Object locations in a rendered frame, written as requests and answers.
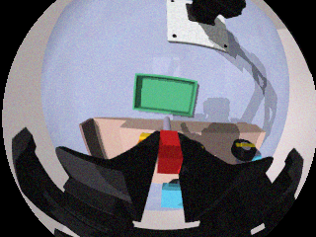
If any red-headed pin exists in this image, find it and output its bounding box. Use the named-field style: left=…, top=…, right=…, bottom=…
left=157, top=116, right=183, bottom=174

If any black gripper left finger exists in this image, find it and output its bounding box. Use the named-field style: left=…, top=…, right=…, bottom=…
left=55, top=130, right=161, bottom=222

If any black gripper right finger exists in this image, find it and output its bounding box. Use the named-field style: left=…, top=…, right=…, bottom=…
left=178, top=133, right=274, bottom=222

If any green tray floor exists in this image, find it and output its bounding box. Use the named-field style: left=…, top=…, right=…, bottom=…
left=135, top=75, right=194, bottom=112

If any green tray rim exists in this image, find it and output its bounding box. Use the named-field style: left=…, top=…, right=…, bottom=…
left=133, top=72, right=198, bottom=116

